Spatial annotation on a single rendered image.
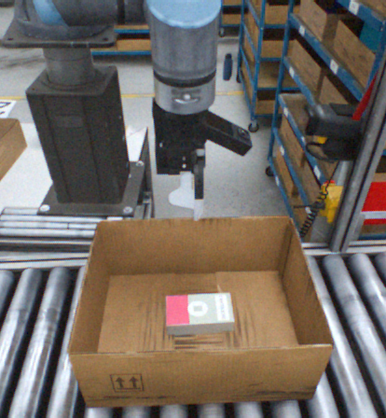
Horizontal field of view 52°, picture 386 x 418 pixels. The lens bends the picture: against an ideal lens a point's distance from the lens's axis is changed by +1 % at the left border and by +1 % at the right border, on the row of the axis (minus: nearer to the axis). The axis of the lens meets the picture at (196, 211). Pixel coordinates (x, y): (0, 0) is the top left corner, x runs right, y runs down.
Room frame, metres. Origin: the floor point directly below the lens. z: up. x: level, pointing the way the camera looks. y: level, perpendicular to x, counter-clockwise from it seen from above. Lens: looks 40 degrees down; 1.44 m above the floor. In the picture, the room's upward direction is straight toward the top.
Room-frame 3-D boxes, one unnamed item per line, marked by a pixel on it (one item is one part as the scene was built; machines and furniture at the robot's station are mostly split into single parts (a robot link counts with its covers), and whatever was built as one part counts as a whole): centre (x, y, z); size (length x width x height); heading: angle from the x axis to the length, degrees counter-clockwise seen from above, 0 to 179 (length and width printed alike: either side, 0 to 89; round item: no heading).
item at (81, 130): (0.92, 0.29, 0.91); 0.26 x 0.26 x 0.33; 88
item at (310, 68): (1.83, -0.64, 0.79); 0.40 x 0.30 x 0.10; 5
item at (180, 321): (0.47, -0.01, 0.77); 0.13 x 0.07 x 0.04; 94
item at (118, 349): (0.45, 0.00, 0.83); 0.39 x 0.29 x 0.17; 92
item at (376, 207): (0.72, -0.41, 0.85); 0.16 x 0.01 x 0.13; 94
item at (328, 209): (0.75, -0.30, 0.84); 0.15 x 0.09 x 0.07; 94
